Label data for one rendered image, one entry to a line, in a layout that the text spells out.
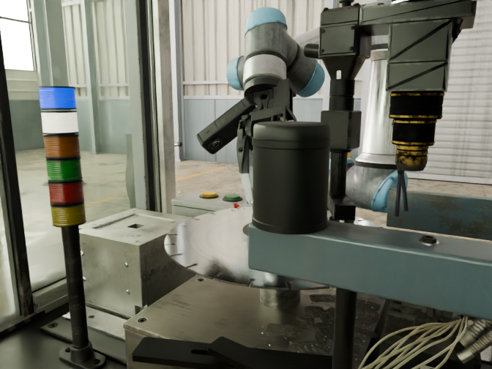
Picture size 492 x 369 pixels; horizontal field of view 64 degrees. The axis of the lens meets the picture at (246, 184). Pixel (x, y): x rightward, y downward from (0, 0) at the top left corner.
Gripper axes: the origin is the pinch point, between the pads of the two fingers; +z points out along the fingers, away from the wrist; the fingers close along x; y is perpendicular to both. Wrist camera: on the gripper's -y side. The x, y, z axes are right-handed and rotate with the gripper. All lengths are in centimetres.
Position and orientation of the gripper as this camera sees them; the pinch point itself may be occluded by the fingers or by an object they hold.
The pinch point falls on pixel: (250, 201)
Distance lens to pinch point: 62.3
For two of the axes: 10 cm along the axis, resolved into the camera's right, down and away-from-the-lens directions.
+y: 9.0, -1.2, -4.2
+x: 4.4, 3.2, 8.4
